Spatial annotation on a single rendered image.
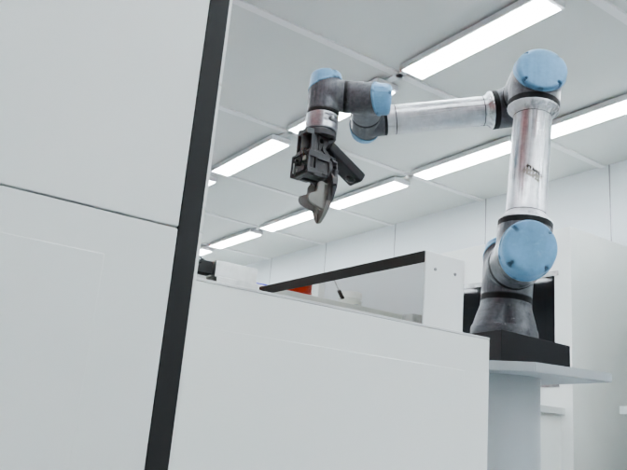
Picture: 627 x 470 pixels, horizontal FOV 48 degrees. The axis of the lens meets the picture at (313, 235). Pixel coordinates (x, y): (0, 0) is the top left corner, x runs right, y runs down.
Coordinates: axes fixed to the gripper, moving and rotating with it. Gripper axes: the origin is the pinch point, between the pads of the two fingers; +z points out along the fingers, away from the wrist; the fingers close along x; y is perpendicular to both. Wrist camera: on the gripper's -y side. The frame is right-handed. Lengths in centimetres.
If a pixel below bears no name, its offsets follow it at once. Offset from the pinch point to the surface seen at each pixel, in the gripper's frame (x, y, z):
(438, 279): 40.0, 2.4, 19.3
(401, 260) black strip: 34.0, 5.6, 15.8
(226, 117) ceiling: -301, -117, -164
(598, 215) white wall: -173, -369, -126
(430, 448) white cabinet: 46, 9, 47
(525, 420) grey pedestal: 25, -39, 40
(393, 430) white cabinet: 46, 16, 45
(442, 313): 40.0, 1.1, 25.0
